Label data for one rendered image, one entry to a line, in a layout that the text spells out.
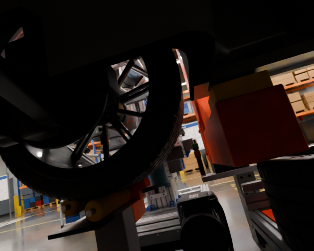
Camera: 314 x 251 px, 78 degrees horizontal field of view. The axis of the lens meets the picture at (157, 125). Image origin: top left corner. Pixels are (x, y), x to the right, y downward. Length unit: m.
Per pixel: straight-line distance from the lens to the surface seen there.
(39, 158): 0.71
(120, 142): 1.71
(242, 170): 1.23
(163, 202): 1.81
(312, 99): 12.10
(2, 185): 10.98
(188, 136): 7.09
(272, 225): 0.88
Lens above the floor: 0.56
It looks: 12 degrees up
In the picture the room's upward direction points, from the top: 14 degrees counter-clockwise
